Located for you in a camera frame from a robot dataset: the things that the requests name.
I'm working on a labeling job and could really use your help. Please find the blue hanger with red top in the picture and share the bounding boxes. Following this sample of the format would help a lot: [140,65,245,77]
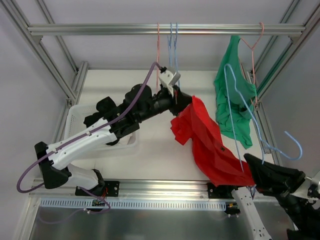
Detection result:
[223,63,303,165]

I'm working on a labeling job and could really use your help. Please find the red tank top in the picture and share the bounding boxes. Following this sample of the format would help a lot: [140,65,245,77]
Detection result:
[170,96,255,187]

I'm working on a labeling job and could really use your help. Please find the green tank top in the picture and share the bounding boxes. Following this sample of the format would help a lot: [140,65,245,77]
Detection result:
[213,35,257,149]

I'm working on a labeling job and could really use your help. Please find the white tank top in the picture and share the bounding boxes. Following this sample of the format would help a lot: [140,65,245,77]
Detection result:
[119,134,133,146]

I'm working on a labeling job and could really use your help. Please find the blue hanger with black top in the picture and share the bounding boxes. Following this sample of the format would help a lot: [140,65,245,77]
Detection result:
[173,22,179,71]

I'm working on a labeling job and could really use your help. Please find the pink hanger with green top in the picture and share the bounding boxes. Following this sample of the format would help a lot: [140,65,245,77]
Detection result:
[239,22,265,107]

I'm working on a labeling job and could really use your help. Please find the light blue hanger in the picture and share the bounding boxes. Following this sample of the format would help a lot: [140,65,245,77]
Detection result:
[167,23,173,67]

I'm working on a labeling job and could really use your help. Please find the black tank top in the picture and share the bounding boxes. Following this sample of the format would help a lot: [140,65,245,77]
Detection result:
[83,96,117,128]

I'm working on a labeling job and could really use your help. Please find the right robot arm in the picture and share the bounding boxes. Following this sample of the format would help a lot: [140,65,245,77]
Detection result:
[223,153,320,240]

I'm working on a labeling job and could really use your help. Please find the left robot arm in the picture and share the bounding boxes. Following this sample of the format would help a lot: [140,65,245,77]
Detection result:
[34,84,192,196]

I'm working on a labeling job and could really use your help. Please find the white plastic basket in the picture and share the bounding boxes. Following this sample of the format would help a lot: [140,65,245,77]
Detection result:
[63,104,139,151]

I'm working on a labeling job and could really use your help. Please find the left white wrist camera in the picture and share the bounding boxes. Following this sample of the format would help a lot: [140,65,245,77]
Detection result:
[159,66,181,97]

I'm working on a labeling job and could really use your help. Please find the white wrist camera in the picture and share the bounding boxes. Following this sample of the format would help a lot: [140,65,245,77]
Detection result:
[302,171,320,201]
[159,66,181,97]

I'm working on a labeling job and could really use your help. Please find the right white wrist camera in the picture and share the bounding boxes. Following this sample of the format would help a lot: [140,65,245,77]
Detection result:
[302,171,320,201]

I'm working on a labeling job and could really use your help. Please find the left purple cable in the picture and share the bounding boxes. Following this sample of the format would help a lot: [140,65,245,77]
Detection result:
[16,61,167,195]

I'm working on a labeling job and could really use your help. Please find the white slotted cable duct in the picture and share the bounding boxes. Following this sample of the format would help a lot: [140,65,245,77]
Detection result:
[39,198,227,212]

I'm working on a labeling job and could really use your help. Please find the aluminium frame right posts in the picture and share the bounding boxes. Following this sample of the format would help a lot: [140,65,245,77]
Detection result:
[255,0,320,172]

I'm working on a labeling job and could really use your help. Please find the aluminium frame posts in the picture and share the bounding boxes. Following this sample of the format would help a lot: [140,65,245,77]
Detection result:
[255,0,320,172]
[0,0,90,106]

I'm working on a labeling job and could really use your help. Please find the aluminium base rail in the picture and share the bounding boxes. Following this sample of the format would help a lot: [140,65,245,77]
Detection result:
[28,177,276,202]

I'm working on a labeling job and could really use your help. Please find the aluminium frame left posts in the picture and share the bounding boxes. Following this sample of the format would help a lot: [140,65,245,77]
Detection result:
[0,0,90,106]

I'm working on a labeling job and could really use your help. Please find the aluminium hanging rail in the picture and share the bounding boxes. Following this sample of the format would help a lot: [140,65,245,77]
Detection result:
[27,23,306,37]

